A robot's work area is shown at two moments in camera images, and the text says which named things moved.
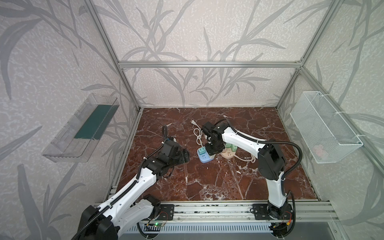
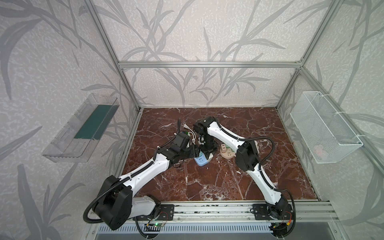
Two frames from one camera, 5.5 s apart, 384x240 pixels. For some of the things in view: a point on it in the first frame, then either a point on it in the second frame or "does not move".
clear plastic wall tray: [75, 143] does not move
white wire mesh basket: [326, 135] does not move
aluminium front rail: [305, 211] does not move
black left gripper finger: [185, 155] → [196, 150]
